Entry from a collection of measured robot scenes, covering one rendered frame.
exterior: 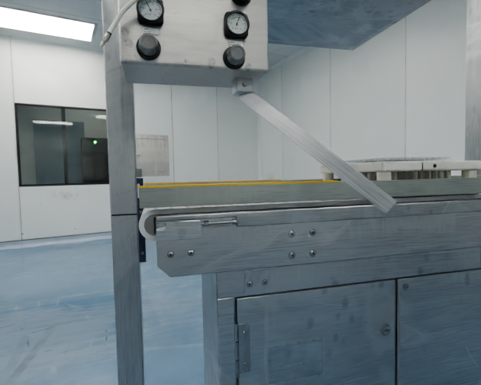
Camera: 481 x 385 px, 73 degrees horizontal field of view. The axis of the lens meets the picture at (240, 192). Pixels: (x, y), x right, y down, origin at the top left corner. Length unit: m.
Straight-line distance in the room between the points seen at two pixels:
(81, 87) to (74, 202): 1.72
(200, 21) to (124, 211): 0.46
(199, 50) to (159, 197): 0.23
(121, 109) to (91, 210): 4.75
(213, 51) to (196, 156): 5.41
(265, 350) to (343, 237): 0.26
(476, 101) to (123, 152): 1.08
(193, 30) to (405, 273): 0.61
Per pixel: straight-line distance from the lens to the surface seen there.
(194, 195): 0.52
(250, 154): 6.41
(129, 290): 0.85
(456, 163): 0.80
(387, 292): 0.78
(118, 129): 0.82
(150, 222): 0.53
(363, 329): 0.77
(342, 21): 0.91
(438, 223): 0.76
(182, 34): 0.53
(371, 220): 0.66
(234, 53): 0.51
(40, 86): 5.66
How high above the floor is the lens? 0.94
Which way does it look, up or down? 3 degrees down
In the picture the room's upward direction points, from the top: 1 degrees counter-clockwise
